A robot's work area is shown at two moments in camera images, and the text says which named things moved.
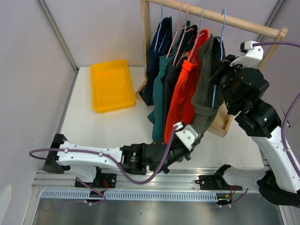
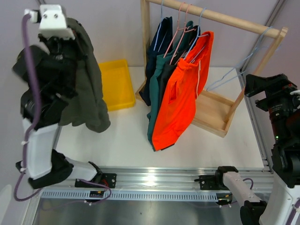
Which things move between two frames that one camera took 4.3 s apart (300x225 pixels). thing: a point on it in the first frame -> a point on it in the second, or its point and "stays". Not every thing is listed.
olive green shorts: [207, 97] -> [87, 108]
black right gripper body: [226, 75] -> [280, 103]
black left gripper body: [176, 153] -> [68, 50]
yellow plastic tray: [111, 86] stays
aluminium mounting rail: [181, 180] stays
